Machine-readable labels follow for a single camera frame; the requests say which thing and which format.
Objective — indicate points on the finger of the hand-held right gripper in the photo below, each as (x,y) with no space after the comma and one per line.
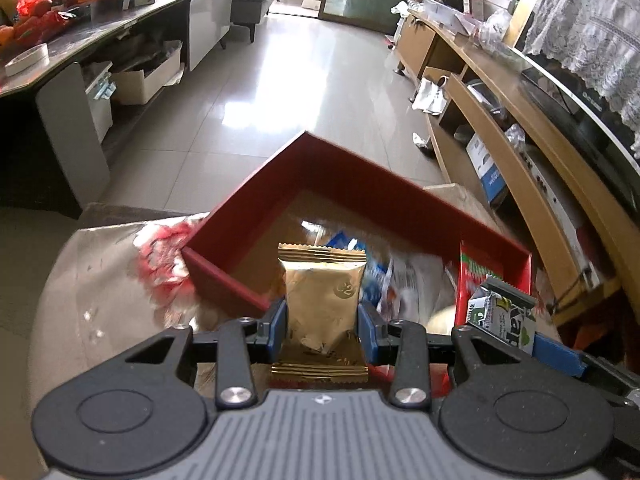
(557,355)

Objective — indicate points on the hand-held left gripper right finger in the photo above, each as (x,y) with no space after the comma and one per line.
(370,332)

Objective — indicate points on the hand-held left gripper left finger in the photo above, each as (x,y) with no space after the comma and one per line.
(274,330)

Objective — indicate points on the gold snack packet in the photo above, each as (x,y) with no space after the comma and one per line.
(320,305)

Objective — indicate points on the green and white snack packet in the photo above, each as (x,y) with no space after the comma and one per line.
(500,315)

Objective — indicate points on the red cardboard box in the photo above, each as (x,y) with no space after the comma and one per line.
(350,175)

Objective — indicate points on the beige floral tablecloth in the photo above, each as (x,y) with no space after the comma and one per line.
(100,280)

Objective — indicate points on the blue and white box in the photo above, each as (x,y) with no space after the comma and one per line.
(487,170)

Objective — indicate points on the wooden media cabinet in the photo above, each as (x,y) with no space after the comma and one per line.
(525,125)

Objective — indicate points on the white plastic bag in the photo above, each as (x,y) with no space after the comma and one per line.
(430,95)

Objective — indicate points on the white storage bin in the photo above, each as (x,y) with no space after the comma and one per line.
(147,75)

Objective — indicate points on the white low cabinet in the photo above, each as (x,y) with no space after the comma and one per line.
(210,22)

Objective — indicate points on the grey counter cabinet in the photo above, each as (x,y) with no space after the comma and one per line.
(45,110)

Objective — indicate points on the white lace curtain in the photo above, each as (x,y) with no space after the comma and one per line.
(590,25)

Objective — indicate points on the white round dish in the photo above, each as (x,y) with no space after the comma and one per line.
(25,57)

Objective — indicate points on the red bag of oranges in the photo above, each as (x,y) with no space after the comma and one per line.
(35,15)

